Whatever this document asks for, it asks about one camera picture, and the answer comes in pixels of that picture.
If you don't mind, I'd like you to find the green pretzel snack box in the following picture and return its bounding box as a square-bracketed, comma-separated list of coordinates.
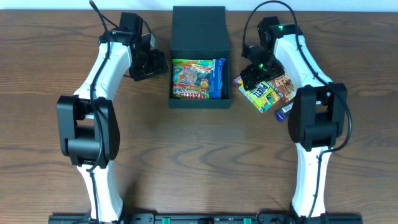
[234, 77, 282, 113]

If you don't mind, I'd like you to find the blue cookie roll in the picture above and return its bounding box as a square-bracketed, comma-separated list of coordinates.
[209, 58, 226, 99]

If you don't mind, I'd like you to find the green gummy worms bag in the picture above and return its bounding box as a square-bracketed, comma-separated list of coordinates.
[172, 59, 214, 100]

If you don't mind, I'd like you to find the black box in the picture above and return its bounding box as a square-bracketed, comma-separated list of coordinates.
[168, 6, 232, 109]

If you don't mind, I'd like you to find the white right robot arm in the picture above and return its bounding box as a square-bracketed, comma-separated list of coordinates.
[240, 16, 352, 222]

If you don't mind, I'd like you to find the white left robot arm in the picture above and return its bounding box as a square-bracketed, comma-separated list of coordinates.
[49, 12, 168, 223]

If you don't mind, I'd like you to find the brown chocolate sticks box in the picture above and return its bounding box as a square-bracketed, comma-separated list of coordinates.
[268, 74, 296, 104]

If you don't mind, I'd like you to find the dark blue chocolate bar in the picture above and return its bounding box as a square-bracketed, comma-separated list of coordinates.
[274, 103, 293, 123]

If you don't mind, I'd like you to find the black mounting rail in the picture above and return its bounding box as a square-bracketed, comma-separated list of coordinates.
[48, 212, 364, 224]

